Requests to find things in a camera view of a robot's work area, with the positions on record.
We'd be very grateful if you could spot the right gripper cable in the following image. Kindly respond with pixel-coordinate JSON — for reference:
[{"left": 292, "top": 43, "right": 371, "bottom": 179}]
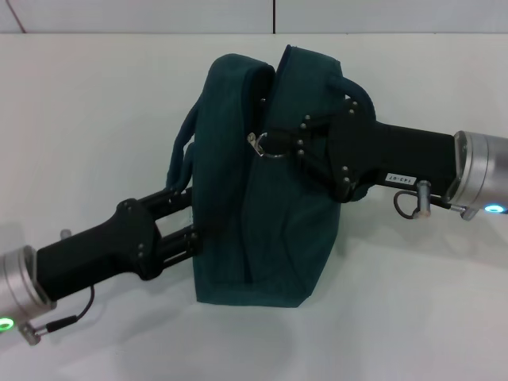
[{"left": 391, "top": 179, "right": 468, "bottom": 220}]

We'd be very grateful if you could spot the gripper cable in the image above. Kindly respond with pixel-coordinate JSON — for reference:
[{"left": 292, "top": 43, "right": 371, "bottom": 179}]
[
  {"left": 19, "top": 285, "right": 96, "bottom": 346},
  {"left": 391, "top": 179, "right": 468, "bottom": 220}
]

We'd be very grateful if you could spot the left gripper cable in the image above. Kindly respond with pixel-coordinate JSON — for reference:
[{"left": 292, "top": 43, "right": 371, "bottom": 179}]
[{"left": 19, "top": 285, "right": 96, "bottom": 346}]

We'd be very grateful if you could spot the dark teal fabric lunch bag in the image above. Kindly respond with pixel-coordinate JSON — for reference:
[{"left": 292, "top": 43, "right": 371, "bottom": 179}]
[{"left": 165, "top": 43, "right": 376, "bottom": 309}]

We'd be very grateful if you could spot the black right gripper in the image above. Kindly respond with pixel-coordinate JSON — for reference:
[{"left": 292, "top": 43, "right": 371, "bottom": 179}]
[{"left": 265, "top": 100, "right": 458, "bottom": 202}]

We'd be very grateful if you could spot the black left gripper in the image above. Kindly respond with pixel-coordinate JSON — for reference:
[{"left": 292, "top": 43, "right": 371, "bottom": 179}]
[{"left": 35, "top": 186, "right": 205, "bottom": 302}]

